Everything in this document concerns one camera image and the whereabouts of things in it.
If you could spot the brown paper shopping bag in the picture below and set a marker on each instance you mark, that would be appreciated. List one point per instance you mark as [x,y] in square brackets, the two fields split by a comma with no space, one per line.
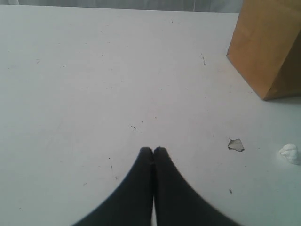
[266,47]

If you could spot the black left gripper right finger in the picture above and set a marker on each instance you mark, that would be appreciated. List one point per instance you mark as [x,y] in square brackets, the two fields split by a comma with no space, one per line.
[176,202]

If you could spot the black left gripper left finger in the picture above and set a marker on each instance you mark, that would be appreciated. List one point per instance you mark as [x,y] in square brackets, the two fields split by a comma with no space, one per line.
[131,202]

